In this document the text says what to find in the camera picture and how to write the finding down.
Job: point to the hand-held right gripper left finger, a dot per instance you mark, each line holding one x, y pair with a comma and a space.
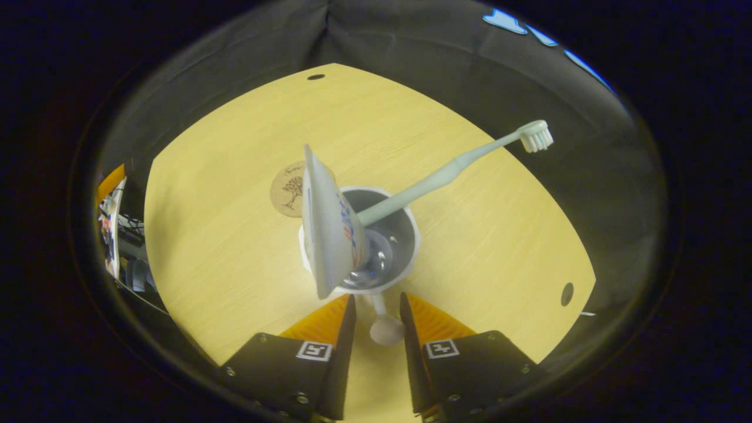
343, 358

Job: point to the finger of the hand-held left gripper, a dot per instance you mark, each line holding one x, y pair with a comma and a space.
110, 185

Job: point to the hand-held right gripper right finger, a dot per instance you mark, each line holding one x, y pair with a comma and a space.
411, 364

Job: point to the white toothpaste tube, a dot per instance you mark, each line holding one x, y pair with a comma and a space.
329, 235

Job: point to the round cork coaster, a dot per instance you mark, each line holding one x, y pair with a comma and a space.
285, 194

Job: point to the pale green toothbrush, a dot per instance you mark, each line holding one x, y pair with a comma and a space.
435, 182

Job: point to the light wooden desktop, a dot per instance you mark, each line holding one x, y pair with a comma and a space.
223, 235

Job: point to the colourful printed sheet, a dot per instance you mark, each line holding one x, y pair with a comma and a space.
111, 235

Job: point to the black backdrop cloth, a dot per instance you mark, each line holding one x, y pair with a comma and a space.
440, 47

